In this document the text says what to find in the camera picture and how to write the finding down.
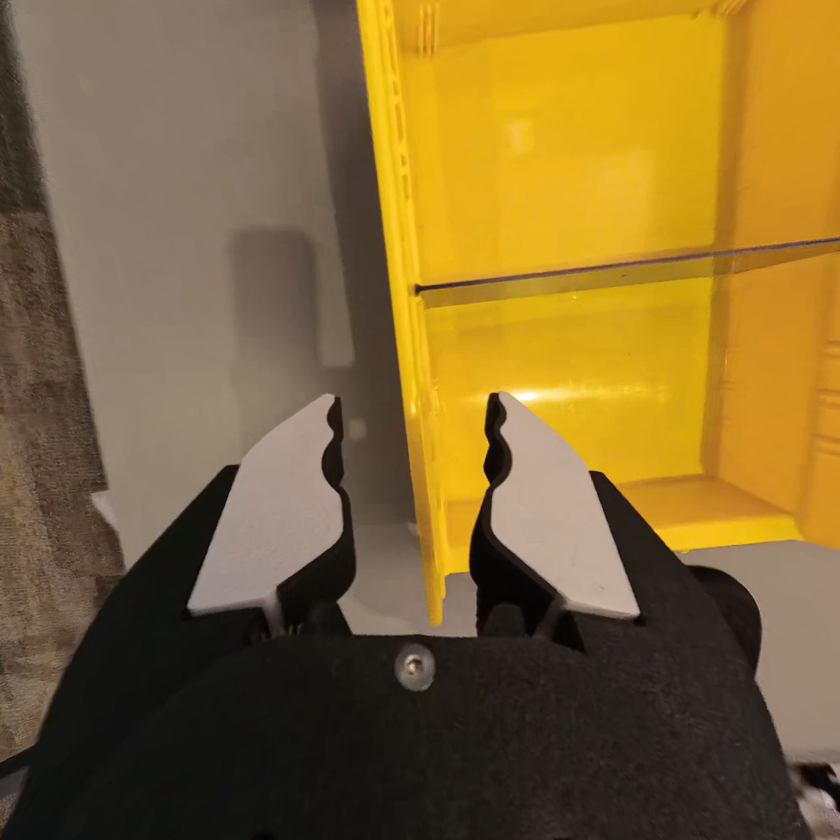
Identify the black cushioned wrist rest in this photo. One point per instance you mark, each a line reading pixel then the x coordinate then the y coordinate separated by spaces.
pixel 735 610

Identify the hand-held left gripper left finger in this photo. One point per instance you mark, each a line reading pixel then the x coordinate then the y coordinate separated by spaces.
pixel 275 518

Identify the yellow plastic bin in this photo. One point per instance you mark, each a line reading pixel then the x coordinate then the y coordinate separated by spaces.
pixel 590 164

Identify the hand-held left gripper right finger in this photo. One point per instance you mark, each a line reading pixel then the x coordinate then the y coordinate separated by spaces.
pixel 558 525

